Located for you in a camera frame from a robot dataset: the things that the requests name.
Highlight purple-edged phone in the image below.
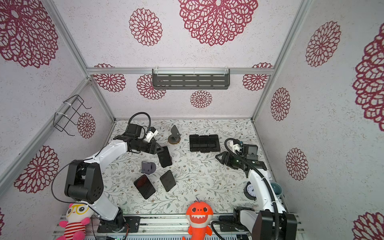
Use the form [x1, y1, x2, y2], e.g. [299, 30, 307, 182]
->
[209, 135, 221, 152]

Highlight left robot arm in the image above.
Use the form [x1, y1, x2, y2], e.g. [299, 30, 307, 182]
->
[64, 140, 131, 224]

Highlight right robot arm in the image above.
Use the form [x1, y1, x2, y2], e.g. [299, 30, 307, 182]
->
[211, 152, 298, 240]

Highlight wooden base stand back-right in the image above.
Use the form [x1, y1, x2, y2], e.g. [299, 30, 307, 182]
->
[168, 125, 181, 145]

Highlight grey phone stand left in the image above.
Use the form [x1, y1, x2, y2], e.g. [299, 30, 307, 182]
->
[141, 161, 157, 175]

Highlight black alarm clock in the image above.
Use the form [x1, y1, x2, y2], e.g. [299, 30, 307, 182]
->
[244, 182, 257, 201]

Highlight teal cup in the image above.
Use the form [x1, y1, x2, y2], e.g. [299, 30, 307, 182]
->
[271, 183, 283, 197]

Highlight red shark plush toy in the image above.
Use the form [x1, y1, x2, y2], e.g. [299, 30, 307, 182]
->
[186, 200, 214, 240]

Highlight pink striped plush toy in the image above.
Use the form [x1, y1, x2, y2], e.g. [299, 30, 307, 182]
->
[58, 203, 93, 240]

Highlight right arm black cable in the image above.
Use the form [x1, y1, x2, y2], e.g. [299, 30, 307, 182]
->
[210, 137, 281, 240]

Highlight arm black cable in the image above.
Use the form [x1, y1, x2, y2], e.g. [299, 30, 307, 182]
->
[50, 111, 152, 208]
[210, 137, 281, 240]

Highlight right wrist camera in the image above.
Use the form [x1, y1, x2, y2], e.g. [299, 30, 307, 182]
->
[230, 141, 242, 154]

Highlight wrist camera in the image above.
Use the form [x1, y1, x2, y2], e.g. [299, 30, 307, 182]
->
[230, 141, 242, 154]
[144, 127, 159, 143]

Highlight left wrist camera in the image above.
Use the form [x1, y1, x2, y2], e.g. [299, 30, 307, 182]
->
[144, 127, 159, 143]

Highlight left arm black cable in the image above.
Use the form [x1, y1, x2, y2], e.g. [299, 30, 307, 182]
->
[50, 111, 152, 208]

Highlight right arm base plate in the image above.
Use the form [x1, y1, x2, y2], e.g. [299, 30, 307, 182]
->
[219, 215, 249, 232]

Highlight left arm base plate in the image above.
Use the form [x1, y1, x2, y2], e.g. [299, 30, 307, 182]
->
[97, 216, 141, 233]

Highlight dark grey wall shelf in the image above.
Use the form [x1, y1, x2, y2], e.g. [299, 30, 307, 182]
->
[152, 69, 231, 90]

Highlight black wire wall rack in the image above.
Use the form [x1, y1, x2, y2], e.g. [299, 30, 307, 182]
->
[52, 95, 91, 137]

